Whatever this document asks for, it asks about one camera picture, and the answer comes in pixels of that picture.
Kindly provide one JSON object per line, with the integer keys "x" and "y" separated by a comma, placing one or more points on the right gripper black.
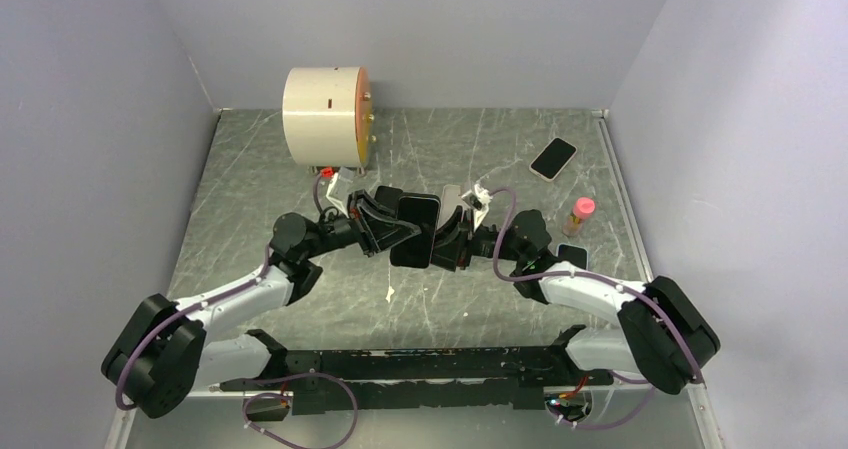
{"x": 456, "y": 252}

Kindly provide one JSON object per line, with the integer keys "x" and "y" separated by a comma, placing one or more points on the phone in pink case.
{"x": 552, "y": 159}

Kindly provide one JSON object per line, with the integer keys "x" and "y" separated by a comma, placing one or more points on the pink capped small bottle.
{"x": 582, "y": 210}

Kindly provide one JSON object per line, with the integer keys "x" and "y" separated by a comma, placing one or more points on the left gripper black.
{"x": 387, "y": 229}

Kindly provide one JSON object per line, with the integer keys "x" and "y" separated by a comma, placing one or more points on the black smartphone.
{"x": 388, "y": 197}

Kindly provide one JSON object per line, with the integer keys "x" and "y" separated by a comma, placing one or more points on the phone in blue case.
{"x": 577, "y": 256}

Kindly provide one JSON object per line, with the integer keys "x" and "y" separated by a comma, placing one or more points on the beige phone case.
{"x": 450, "y": 199}

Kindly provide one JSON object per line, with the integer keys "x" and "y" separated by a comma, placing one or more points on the white cylindrical drum device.
{"x": 327, "y": 116}

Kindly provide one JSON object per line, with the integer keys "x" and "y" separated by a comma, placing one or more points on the aluminium frame rail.
{"x": 682, "y": 421}

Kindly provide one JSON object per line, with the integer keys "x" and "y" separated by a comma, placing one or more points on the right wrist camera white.
{"x": 478, "y": 200}

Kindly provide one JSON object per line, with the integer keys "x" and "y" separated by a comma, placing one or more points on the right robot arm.
{"x": 654, "y": 329}

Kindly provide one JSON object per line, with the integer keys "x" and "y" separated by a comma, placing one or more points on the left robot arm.
{"x": 159, "y": 355}

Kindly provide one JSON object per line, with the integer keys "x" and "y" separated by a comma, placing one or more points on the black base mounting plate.
{"x": 521, "y": 377}

